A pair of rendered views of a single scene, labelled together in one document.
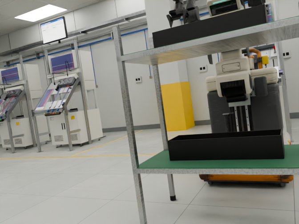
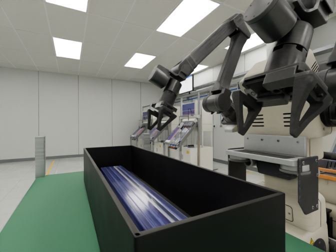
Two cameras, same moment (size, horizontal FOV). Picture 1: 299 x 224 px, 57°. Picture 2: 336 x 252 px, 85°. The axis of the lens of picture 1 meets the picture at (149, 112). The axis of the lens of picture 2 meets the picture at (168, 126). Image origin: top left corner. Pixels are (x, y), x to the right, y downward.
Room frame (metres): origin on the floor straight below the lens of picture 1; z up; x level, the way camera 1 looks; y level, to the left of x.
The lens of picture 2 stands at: (1.19, -0.67, 1.14)
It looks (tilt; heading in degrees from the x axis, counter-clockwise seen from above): 0 degrees down; 35
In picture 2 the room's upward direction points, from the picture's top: straight up
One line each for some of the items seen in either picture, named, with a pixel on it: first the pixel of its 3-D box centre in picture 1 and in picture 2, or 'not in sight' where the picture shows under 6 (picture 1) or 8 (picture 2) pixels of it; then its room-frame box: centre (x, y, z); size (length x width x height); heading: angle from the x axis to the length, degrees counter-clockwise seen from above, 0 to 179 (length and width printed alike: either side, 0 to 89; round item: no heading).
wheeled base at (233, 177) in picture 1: (247, 154); not in sight; (2.17, -0.72, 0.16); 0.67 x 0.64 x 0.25; 153
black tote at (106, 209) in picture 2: (208, 33); (133, 183); (1.48, -0.37, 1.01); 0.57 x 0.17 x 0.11; 63
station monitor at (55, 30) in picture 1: (55, 32); (187, 85); (5.14, 1.49, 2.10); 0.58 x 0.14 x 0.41; 63
